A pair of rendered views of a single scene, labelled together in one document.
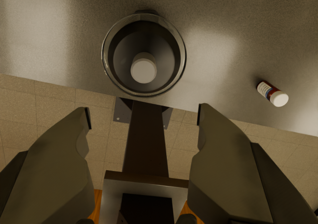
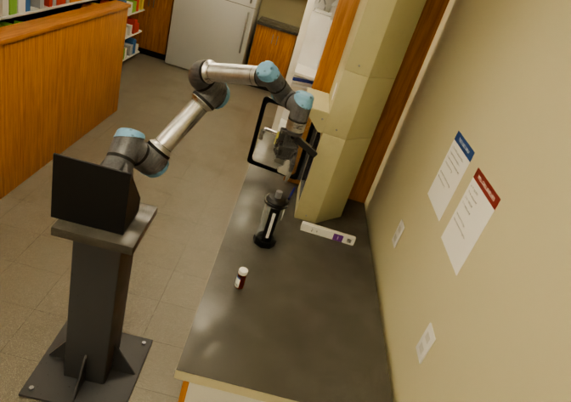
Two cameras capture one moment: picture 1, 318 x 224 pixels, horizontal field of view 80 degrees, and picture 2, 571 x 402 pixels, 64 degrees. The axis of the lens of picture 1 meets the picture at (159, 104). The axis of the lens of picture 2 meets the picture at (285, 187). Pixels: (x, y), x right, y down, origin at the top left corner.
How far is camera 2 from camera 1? 186 cm
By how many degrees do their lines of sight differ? 76
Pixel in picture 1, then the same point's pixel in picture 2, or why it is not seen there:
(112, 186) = (147, 208)
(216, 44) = (262, 265)
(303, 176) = not seen: outside the picture
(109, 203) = not seen: hidden behind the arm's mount
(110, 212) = not seen: hidden behind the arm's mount
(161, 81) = (273, 199)
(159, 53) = (280, 200)
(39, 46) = (252, 210)
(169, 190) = (134, 234)
